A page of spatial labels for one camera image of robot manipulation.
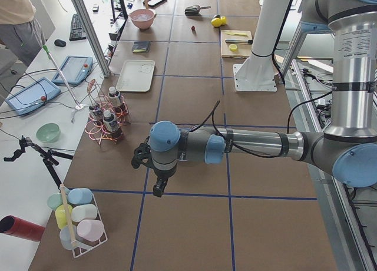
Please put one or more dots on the dark drink bottle left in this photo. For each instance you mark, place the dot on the dark drink bottle left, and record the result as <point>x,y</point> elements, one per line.
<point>96,113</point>

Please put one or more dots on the near blue teach pendant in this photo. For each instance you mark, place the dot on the near blue teach pendant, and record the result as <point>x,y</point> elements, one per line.
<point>33,96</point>

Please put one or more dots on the red cylinder bottle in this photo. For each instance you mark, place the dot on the red cylinder bottle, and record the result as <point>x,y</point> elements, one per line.
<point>14,226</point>

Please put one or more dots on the aluminium frame post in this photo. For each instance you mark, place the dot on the aluminium frame post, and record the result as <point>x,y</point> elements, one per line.
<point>81,10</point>

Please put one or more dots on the dark drink bottle front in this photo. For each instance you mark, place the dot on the dark drink bottle front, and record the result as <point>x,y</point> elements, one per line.
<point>111,124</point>

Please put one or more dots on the mint green cup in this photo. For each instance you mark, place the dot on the mint green cup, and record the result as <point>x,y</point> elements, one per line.
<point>54,201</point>

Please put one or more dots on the dark drink bottle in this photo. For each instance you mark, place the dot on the dark drink bottle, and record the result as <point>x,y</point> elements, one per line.
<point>111,124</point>
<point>116,100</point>
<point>96,113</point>

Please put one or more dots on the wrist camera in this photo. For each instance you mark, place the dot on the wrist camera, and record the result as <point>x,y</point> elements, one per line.
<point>142,155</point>

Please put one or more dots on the far blue teach pendant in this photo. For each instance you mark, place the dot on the far blue teach pendant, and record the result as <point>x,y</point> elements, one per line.
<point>76,68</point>

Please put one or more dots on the yellow plastic knife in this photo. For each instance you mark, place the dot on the yellow plastic knife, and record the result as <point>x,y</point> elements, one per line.
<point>237,34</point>

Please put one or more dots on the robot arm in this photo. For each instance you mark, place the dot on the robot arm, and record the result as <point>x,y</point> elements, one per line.
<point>346,149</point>

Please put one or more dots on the person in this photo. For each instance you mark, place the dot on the person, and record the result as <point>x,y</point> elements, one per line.
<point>20,30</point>

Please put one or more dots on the dark drink bottle back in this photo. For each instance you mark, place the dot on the dark drink bottle back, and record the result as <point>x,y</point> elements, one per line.
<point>116,100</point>

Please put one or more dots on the green bowl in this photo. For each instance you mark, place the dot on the green bowl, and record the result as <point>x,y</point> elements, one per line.
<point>48,133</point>

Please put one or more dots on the yellow lemon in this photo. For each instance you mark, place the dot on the yellow lemon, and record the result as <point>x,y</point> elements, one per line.
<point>223,20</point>
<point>216,22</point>

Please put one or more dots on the pink cup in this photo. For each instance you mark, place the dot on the pink cup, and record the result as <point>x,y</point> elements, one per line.
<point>90,230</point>

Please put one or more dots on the white rod with green tip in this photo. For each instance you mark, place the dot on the white rod with green tip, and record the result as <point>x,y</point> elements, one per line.
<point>78,105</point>

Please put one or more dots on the lemon half slice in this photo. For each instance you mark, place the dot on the lemon half slice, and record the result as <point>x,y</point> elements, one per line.
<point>233,47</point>

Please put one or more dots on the cream bear tray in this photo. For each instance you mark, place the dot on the cream bear tray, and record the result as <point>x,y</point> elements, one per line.
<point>136,76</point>

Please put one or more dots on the blue teach pendant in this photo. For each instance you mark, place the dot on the blue teach pendant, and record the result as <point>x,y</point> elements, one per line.
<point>33,96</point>
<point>76,68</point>

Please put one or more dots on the white cup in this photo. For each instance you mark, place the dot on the white cup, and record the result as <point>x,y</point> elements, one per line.
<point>84,212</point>

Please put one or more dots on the white wire cup rack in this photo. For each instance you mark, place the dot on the white wire cup rack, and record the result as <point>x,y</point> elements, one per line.
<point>81,245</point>

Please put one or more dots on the pale blue cup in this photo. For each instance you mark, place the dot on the pale blue cup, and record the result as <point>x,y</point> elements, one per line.
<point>65,238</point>

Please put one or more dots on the steel rod black tip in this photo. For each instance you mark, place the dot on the steel rod black tip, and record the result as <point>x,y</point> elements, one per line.
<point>239,41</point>

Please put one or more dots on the wooden cutting board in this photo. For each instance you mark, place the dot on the wooden cutting board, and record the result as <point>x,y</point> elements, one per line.
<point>244,50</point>

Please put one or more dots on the copper wire bottle rack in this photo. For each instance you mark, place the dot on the copper wire bottle rack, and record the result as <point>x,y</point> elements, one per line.
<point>98,133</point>

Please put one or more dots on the grey folded cloth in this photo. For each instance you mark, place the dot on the grey folded cloth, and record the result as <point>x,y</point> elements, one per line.
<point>141,46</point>

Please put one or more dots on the black keyboard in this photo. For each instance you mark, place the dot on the black keyboard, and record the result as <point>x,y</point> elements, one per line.
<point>76,29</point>

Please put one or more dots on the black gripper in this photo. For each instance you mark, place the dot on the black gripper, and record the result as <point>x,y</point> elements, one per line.
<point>164,175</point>

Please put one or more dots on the pink bowl with ice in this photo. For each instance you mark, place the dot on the pink bowl with ice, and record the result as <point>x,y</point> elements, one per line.
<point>143,18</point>

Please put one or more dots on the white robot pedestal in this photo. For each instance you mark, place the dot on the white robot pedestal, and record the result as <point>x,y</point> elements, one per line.
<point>257,72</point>

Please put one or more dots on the black mouse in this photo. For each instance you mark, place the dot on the black mouse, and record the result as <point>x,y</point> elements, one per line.
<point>59,43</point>

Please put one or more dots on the metal scoop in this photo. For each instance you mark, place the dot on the metal scoop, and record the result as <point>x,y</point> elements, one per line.
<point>195,9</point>

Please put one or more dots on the yellow cup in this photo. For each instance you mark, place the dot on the yellow cup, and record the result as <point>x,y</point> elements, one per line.
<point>61,217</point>

